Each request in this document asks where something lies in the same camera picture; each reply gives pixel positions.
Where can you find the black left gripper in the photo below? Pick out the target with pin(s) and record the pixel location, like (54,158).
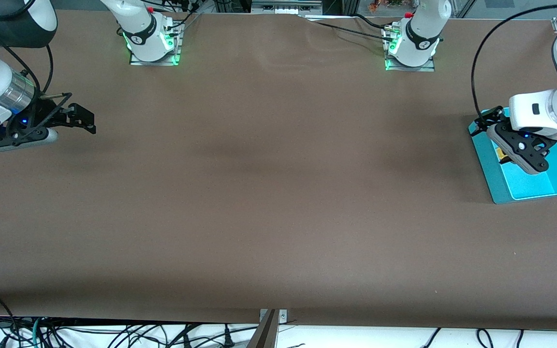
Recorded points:
(487,119)

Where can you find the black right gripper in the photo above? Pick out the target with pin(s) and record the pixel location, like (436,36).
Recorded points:
(46,112)

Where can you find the yellow beetle toy car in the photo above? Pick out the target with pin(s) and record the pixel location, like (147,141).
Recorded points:
(502,155)

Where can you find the teal plastic bin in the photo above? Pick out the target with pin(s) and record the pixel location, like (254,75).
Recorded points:
(525,186)

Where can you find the orange clutter object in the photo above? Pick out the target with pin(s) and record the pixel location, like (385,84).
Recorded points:
(385,5)

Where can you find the grey power strip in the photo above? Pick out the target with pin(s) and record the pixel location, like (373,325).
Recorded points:
(285,7)

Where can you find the dark brown beam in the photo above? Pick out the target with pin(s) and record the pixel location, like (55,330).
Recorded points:
(265,333)

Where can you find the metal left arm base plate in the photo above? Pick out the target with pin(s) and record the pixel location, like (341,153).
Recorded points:
(406,68)

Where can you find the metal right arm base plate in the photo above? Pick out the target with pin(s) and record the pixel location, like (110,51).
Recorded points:
(174,46)

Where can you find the small metal table bracket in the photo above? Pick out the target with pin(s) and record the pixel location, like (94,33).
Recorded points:
(282,316)

